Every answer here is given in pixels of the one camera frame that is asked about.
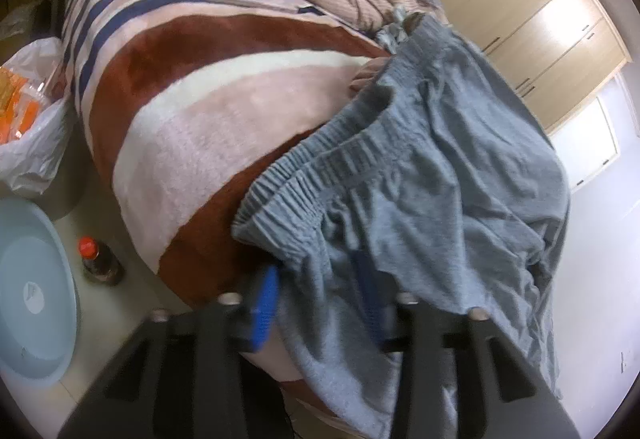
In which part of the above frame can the white plastic bag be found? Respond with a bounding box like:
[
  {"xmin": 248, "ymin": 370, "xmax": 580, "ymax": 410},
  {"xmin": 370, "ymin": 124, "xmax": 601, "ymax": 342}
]
[{"xmin": 1, "ymin": 37, "xmax": 74, "ymax": 198}]

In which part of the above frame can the light blue plastic basin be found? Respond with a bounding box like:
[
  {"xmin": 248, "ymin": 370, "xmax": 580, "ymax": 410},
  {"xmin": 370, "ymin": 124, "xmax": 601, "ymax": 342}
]
[{"xmin": 1, "ymin": 198, "xmax": 78, "ymax": 387}]

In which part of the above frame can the striped pink fleece blanket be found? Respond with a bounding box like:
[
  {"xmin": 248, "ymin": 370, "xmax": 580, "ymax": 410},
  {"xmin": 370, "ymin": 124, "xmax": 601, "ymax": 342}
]
[{"xmin": 63, "ymin": 0, "xmax": 382, "ymax": 308}]

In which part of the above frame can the red-capped dark bottle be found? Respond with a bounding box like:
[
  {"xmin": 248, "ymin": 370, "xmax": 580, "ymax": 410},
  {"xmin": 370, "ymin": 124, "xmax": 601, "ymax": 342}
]
[{"xmin": 77, "ymin": 237, "xmax": 125, "ymax": 286}]

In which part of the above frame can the light wooden wardrobe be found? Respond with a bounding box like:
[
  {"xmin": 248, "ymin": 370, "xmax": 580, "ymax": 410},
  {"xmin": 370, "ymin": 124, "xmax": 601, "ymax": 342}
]
[{"xmin": 441, "ymin": 0, "xmax": 631, "ymax": 133}]

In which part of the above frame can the light blue small garment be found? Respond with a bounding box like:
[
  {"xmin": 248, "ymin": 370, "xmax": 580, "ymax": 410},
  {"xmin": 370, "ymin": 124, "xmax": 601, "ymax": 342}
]
[{"xmin": 375, "ymin": 6, "xmax": 423, "ymax": 55}]

